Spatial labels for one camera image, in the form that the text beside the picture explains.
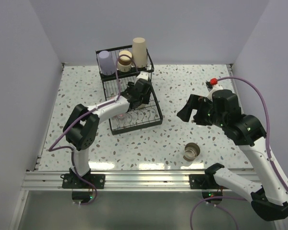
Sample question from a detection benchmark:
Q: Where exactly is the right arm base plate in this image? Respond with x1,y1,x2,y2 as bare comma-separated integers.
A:
189,174,226,190

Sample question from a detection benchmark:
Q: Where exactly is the beige plastic cup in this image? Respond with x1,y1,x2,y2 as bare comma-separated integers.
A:
132,37,147,68

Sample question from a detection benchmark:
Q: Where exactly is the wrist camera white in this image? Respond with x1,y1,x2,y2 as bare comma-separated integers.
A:
136,71,150,81
206,78,223,101

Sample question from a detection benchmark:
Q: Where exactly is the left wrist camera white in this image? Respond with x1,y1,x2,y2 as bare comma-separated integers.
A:
136,71,150,81

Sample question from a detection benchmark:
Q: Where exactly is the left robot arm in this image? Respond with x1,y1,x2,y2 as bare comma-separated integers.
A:
63,79,152,188

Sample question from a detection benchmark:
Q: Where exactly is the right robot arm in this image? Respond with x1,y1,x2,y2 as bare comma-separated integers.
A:
177,90,288,221

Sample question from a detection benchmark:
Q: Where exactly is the lilac plastic cup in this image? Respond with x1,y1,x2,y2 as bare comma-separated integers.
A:
97,50,116,76

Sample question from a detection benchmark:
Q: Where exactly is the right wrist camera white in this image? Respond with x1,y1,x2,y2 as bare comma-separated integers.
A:
206,78,223,101

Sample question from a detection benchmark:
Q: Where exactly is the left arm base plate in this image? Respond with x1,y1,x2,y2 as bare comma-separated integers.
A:
60,173,106,189

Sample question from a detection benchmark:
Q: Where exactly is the clear plastic cup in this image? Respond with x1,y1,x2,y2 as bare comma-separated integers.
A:
113,113,129,127

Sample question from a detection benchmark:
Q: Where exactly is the aluminium front rail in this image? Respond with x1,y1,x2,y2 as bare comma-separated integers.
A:
21,169,274,192

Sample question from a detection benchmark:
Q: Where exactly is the black wire dish rack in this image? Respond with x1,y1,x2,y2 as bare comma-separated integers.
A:
109,52,163,135

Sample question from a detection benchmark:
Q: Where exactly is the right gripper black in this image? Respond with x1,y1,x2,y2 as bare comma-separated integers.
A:
177,93,227,128

